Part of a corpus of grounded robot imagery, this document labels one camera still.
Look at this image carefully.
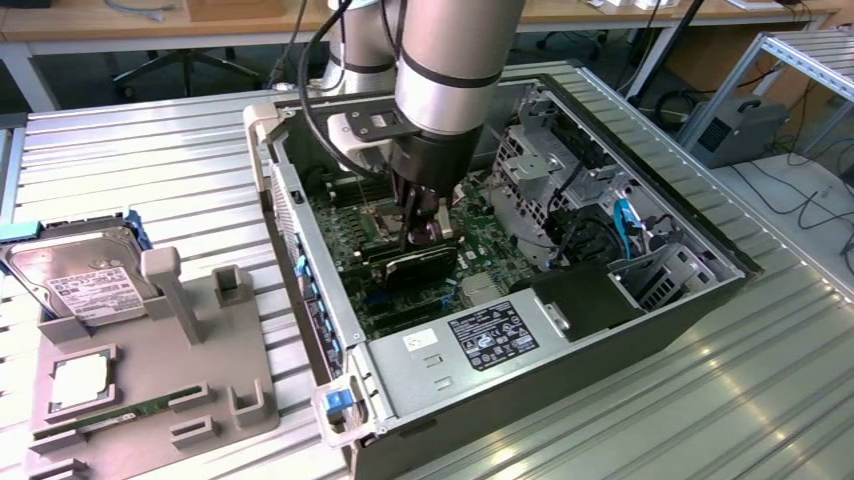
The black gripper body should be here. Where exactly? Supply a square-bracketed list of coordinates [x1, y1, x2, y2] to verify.
[389, 125, 485, 195]

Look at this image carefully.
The graphics card with black cooler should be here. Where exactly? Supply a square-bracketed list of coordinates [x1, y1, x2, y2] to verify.
[372, 234, 461, 294]

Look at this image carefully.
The CPU socket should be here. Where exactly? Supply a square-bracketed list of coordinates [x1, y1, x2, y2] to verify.
[362, 204, 408, 237]

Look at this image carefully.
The green motherboard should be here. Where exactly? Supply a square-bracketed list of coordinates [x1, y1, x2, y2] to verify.
[309, 167, 534, 341]

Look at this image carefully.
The metal drive cage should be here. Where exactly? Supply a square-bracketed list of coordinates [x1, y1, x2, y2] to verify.
[489, 82, 641, 261]

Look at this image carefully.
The silver chipset heatsink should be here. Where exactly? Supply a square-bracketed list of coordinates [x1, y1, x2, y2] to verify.
[458, 276, 512, 306]

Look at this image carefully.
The short black expansion slot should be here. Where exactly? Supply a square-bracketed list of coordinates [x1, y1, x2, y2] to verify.
[369, 299, 445, 334]

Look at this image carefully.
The grey power supply unit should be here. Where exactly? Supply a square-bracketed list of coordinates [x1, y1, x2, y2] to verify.
[362, 287, 581, 419]

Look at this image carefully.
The metal disk bay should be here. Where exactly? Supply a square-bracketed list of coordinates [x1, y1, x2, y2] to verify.
[609, 244, 728, 311]

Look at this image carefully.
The open black PC case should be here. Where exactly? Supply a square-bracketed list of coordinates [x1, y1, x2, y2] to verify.
[242, 72, 765, 480]

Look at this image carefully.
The blue case latch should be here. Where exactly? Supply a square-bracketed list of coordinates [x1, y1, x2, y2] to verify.
[321, 389, 354, 416]

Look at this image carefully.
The grey parts rack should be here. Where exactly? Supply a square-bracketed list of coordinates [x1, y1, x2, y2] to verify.
[22, 247, 285, 480]

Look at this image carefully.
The silver hard disk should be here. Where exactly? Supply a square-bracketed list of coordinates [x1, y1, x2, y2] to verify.
[1, 227, 147, 326]

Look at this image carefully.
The wooden desk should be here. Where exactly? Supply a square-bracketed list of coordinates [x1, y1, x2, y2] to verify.
[0, 0, 841, 46]

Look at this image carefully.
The green RAM stick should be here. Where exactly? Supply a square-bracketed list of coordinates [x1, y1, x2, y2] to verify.
[31, 384, 205, 444]

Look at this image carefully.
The silver CPU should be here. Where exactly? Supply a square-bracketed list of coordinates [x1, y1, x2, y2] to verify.
[49, 357, 114, 416]

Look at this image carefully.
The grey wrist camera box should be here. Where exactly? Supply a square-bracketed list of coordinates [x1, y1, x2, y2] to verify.
[324, 110, 422, 174]

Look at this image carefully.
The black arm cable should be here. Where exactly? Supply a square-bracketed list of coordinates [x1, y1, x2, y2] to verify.
[297, 0, 378, 176]

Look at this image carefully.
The black air duct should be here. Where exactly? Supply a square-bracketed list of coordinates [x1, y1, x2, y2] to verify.
[529, 263, 645, 344]

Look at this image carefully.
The blue flat wire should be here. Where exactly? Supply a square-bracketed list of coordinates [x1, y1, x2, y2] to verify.
[609, 197, 641, 261]

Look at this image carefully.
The grey box unit with handle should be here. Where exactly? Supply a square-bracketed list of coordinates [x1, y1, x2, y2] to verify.
[679, 94, 792, 169]

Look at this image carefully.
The black floor cable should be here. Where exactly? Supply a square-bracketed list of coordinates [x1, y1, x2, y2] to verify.
[729, 159, 854, 236]

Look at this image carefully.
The aluminium profile frame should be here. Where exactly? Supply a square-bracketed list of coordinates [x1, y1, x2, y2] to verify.
[692, 27, 854, 156]

